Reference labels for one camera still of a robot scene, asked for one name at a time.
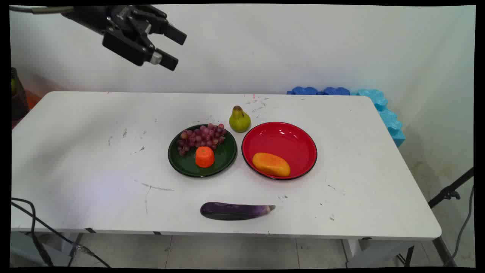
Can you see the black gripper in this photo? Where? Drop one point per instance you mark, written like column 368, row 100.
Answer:
column 89, row 17

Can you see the orange persimmon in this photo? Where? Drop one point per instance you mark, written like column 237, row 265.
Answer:
column 205, row 157

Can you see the red grape bunch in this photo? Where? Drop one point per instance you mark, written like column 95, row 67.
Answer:
column 201, row 137

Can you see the orange object behind table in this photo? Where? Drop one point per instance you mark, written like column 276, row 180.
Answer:
column 33, row 99

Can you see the green pear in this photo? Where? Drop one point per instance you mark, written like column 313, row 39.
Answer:
column 239, row 120

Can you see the dark bottle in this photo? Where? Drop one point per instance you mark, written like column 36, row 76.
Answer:
column 17, row 98

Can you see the dark green plate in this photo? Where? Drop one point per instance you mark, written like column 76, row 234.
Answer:
column 189, row 167

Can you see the dark blue foam mat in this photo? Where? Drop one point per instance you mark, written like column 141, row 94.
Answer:
column 336, row 91
column 304, row 90

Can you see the red plate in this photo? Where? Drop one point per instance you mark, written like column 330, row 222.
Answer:
column 282, row 142

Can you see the orange yellow mango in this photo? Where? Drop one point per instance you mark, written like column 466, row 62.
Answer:
column 271, row 164

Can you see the purple eggplant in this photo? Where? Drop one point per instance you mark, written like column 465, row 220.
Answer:
column 233, row 211

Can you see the light blue foam mat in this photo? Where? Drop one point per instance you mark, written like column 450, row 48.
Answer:
column 388, row 117

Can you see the black tripod stand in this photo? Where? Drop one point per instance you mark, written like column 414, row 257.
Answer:
column 449, row 192

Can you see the grey table leg frame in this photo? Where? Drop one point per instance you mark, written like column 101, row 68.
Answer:
column 379, row 253
column 26, row 246

